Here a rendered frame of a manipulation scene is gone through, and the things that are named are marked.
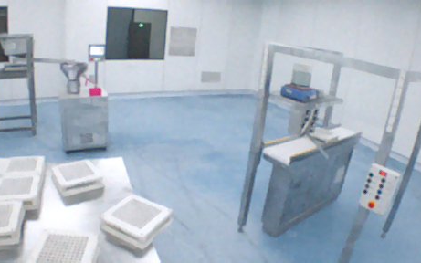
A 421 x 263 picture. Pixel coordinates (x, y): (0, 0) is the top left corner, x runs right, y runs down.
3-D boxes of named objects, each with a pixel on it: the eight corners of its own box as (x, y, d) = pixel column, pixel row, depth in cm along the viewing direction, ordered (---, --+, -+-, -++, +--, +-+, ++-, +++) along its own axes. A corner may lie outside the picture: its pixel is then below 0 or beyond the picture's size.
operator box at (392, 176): (382, 216, 148) (397, 176, 140) (357, 204, 161) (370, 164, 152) (385, 213, 152) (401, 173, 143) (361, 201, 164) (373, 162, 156)
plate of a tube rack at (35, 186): (-12, 204, 120) (-13, 200, 119) (-2, 179, 141) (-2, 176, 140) (36, 201, 130) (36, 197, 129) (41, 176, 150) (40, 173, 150)
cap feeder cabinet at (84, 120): (63, 155, 360) (59, 99, 334) (61, 140, 406) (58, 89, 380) (110, 151, 390) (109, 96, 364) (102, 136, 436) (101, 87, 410)
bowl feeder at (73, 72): (60, 95, 348) (60, 66, 336) (60, 89, 377) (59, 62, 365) (98, 93, 372) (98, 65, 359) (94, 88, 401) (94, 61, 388)
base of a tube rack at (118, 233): (99, 228, 127) (99, 224, 126) (131, 205, 148) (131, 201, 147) (142, 249, 118) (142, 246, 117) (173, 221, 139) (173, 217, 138)
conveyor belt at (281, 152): (287, 166, 217) (289, 161, 215) (262, 154, 235) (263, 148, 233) (360, 138, 300) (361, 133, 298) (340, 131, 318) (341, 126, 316)
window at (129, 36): (104, 60, 611) (107, 6, 572) (104, 60, 612) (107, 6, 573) (163, 59, 677) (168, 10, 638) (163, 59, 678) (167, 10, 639)
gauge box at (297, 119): (299, 136, 203) (303, 109, 197) (287, 131, 211) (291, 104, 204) (314, 131, 217) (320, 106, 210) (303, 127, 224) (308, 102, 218)
